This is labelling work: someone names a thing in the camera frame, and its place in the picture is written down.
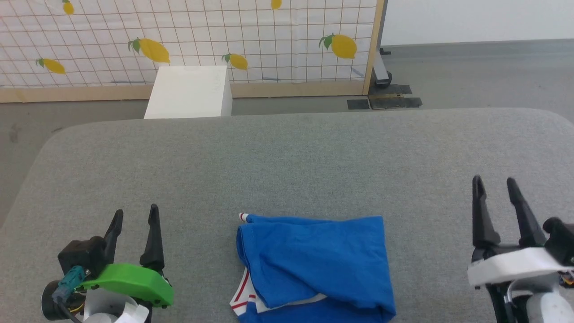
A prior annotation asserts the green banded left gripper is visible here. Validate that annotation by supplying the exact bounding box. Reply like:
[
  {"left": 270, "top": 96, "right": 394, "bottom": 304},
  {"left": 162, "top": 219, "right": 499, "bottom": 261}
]
[{"left": 75, "top": 204, "right": 175, "bottom": 309}]

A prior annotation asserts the black stand base plate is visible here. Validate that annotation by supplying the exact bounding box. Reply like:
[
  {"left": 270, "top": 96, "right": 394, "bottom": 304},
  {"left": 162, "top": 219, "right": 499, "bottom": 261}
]
[{"left": 368, "top": 84, "right": 423, "bottom": 110}]

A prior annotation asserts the white box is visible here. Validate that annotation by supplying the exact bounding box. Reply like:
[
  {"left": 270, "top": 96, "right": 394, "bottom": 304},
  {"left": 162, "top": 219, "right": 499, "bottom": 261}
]
[{"left": 143, "top": 65, "right": 233, "bottom": 120}]

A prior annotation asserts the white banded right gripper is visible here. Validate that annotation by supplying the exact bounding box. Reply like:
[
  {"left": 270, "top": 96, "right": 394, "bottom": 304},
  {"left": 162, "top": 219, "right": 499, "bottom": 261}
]
[{"left": 467, "top": 175, "right": 574, "bottom": 288}]

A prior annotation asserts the lemon print grid wall panel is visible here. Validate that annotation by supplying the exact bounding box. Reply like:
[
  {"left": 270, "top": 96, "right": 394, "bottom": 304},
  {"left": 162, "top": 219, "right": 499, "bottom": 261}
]
[{"left": 0, "top": 0, "right": 387, "bottom": 104}]

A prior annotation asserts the grey metal panel stand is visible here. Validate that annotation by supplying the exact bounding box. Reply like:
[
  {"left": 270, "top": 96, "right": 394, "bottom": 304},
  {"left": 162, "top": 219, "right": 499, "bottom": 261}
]
[{"left": 370, "top": 22, "right": 393, "bottom": 88}]

